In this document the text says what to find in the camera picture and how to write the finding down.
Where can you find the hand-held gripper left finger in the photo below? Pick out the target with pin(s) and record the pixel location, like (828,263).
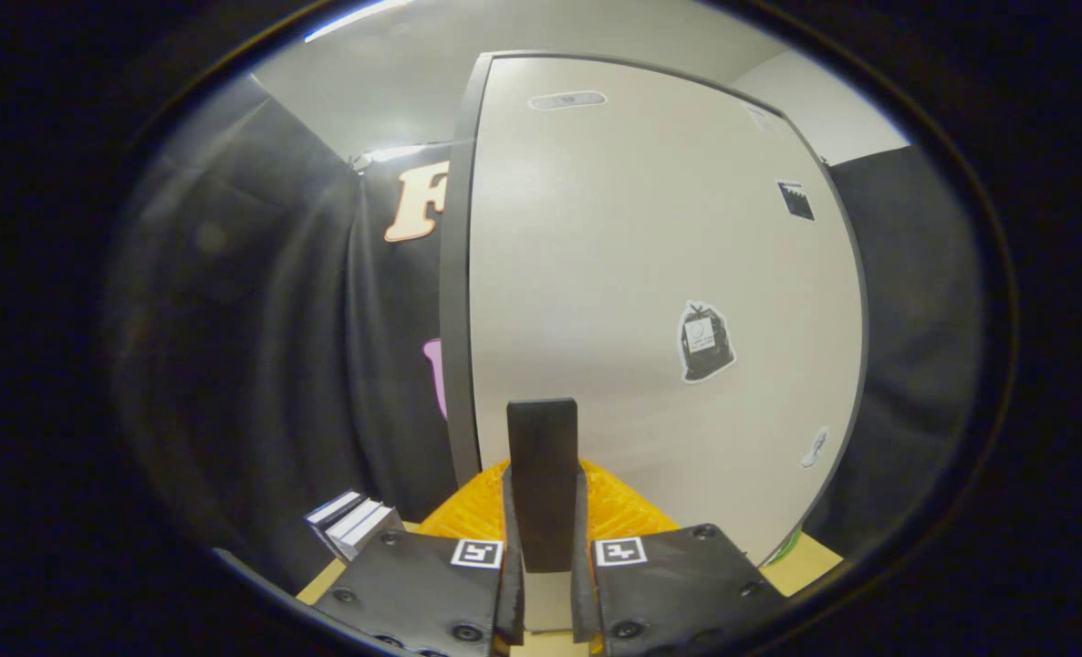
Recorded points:
(525,474)

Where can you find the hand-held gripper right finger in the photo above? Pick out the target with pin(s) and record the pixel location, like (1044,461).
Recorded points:
(559,474)

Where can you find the white shoe cabinet door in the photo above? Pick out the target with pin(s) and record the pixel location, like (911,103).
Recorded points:
(614,274)

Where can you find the grey shoe cabinet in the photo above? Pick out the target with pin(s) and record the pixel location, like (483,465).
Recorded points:
(454,274)

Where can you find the grey cover book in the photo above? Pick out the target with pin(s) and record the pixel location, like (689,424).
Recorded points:
(366,527)

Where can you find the dark blue book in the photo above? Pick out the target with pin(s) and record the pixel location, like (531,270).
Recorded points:
(331,509)

